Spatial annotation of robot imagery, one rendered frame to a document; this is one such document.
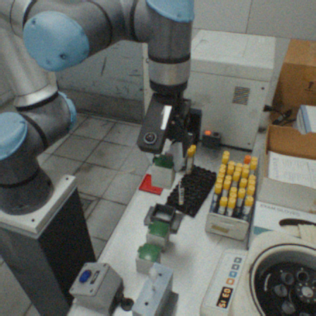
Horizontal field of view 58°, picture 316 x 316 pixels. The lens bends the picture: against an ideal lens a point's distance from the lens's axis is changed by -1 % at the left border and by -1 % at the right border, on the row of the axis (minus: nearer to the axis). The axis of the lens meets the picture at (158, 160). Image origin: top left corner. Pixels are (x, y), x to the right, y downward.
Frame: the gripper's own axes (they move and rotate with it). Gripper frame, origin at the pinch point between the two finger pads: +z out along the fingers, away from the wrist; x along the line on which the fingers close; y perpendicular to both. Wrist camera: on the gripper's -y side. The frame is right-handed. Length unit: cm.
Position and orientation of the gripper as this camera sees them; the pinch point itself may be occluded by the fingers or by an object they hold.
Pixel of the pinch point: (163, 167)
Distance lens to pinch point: 64.7
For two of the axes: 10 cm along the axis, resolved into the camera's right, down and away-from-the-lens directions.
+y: 3.2, -6.2, 7.2
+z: 0.0, 7.6, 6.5
